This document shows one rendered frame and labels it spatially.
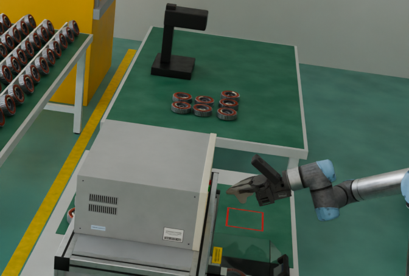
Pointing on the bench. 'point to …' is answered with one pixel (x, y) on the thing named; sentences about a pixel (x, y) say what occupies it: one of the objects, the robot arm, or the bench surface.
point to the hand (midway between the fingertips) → (229, 189)
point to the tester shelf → (134, 252)
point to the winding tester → (145, 185)
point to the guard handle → (284, 265)
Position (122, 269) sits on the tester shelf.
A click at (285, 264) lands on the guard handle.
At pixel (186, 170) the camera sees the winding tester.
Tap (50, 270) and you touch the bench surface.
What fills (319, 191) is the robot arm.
